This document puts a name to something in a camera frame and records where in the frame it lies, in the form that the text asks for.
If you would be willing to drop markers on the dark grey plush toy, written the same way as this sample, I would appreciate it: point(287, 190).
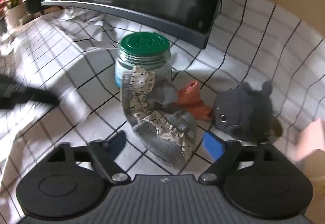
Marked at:
point(244, 113)

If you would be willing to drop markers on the grey patterned sock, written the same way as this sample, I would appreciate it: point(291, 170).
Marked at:
point(148, 102)

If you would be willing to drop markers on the green lid plastic jar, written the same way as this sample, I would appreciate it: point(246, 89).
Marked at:
point(148, 50)

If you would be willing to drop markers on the white black grid tablecloth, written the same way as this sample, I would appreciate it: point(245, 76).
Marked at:
point(251, 40)

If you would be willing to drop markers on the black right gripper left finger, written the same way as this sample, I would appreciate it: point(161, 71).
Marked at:
point(103, 154)

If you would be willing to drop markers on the orange sock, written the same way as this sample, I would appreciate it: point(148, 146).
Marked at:
point(189, 99)

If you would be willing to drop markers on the pink storage box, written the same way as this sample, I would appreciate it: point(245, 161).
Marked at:
point(307, 153)

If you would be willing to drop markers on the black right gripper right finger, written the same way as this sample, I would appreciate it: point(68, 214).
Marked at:
point(224, 154)

